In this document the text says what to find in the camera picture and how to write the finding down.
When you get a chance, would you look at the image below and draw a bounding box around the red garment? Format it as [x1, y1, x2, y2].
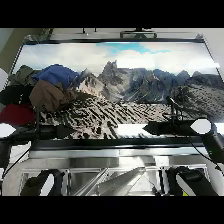
[0, 102, 36, 127]

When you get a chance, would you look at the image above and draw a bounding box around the blue garment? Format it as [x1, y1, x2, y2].
[32, 63, 80, 90]

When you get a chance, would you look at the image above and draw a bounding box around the olive green garment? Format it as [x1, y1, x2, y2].
[7, 64, 42, 87]

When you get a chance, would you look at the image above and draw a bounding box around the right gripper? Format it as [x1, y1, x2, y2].
[143, 120, 176, 136]

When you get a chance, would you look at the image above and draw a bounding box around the black garment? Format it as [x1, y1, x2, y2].
[0, 84, 35, 106]

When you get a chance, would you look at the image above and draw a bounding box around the black cable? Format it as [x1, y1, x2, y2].
[185, 133, 224, 175]
[1, 146, 32, 180]

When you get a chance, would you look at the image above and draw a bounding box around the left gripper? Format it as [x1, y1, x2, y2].
[54, 124, 79, 140]

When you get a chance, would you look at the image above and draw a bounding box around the silver frame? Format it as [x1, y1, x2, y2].
[0, 145, 224, 197]

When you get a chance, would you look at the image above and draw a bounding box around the brown garment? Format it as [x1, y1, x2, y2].
[28, 79, 78, 114]

